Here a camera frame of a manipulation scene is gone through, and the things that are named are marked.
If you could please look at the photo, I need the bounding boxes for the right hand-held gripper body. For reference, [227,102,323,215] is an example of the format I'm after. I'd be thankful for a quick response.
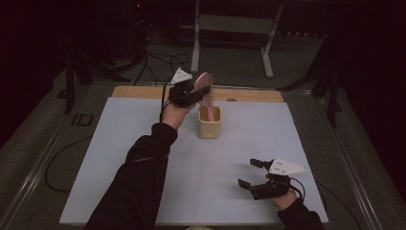
[251,158,309,201]

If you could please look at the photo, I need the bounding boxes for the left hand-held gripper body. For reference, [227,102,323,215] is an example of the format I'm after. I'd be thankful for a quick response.
[167,66,206,108]

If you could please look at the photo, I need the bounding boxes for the pink hairbrush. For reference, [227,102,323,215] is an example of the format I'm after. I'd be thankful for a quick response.
[194,72,217,123]

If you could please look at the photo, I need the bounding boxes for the beige square cup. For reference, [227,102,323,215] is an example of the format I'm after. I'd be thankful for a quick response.
[196,104,223,140]

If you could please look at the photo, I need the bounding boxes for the person's right hand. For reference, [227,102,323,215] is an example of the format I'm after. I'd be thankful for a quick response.
[265,172,299,212]

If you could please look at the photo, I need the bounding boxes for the person's left hand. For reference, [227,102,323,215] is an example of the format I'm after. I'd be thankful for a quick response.
[160,99,196,131]

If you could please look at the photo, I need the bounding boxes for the white table mat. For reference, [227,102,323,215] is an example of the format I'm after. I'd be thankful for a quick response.
[58,96,329,226]

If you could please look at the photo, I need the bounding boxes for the white metal stand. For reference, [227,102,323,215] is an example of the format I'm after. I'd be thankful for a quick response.
[190,0,284,80]

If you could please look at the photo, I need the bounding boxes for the black floor stand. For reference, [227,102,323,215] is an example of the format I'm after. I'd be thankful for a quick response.
[276,32,343,128]
[62,32,132,115]

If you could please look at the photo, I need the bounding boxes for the left hand-held gripper cable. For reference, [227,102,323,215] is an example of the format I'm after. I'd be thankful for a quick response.
[127,79,171,165]

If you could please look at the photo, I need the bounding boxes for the hand-held gripper cable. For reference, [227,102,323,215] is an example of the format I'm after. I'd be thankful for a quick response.
[127,79,171,165]
[287,176,306,201]

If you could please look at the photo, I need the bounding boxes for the right hand-held gripper cable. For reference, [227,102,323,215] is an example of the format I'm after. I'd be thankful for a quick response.
[287,176,306,201]

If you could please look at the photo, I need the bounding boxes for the black floor cables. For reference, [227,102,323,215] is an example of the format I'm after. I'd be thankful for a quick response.
[132,30,195,89]

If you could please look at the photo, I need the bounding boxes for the black floor cable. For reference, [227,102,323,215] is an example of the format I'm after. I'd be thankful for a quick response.
[44,135,94,195]
[315,181,363,230]

